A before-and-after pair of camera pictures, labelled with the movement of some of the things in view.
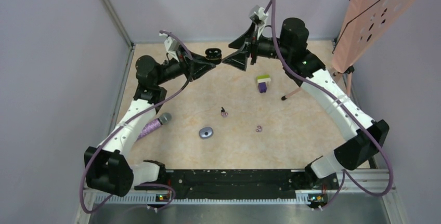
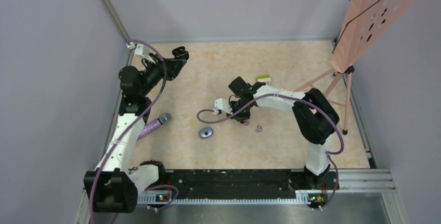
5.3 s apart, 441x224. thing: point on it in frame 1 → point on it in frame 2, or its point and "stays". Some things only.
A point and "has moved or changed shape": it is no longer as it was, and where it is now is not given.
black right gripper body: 258,47 → 236,105
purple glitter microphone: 164,118 stays
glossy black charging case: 213,55 has moved or changed shape
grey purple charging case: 206,132 stays
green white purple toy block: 263,80 stays
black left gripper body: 185,65 → 169,75
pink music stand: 376,10 stays
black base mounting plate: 243,184 stays
